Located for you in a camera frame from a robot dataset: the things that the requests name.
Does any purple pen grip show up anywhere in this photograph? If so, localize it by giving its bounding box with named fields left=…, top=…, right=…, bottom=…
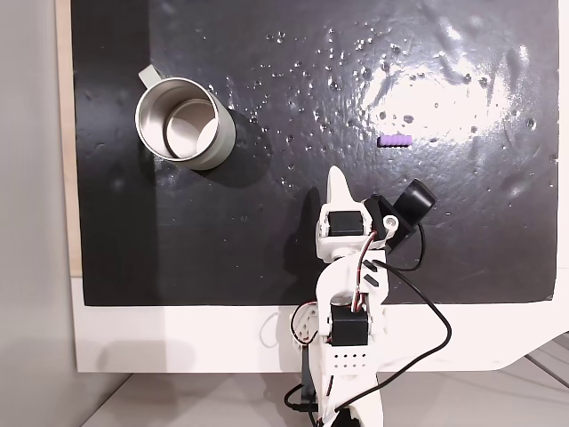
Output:
left=375, top=133, right=413, bottom=149

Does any black table mat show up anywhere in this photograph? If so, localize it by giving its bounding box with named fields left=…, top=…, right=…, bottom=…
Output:
left=69, top=0, right=560, bottom=307

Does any black table clamp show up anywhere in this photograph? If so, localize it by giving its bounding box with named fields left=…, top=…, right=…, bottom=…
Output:
left=298, top=342, right=320, bottom=413

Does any pale green steel mug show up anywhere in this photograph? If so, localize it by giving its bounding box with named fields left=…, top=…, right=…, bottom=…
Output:
left=134, top=64, right=236, bottom=172

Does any black oval camera box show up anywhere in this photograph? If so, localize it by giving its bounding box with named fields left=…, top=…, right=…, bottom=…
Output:
left=385, top=177, right=439, bottom=255

